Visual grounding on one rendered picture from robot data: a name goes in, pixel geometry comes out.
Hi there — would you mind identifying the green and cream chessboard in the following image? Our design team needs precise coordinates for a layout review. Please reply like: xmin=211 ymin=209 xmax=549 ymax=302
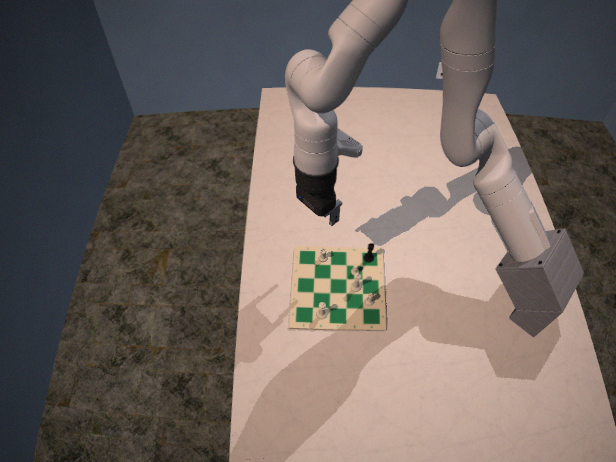
xmin=289 ymin=246 xmax=386 ymax=331

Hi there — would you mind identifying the black chess piece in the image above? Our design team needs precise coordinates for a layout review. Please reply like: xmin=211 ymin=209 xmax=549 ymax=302
xmin=364 ymin=243 xmax=374 ymax=262

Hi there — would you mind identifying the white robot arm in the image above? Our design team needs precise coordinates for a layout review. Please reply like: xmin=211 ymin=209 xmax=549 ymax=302
xmin=285 ymin=0 xmax=551 ymax=262

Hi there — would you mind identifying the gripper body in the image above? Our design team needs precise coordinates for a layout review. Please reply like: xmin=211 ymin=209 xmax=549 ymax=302
xmin=293 ymin=129 xmax=363 ymax=217

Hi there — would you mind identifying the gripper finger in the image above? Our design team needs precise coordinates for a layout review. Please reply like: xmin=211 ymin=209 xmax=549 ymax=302
xmin=324 ymin=199 xmax=342 ymax=226

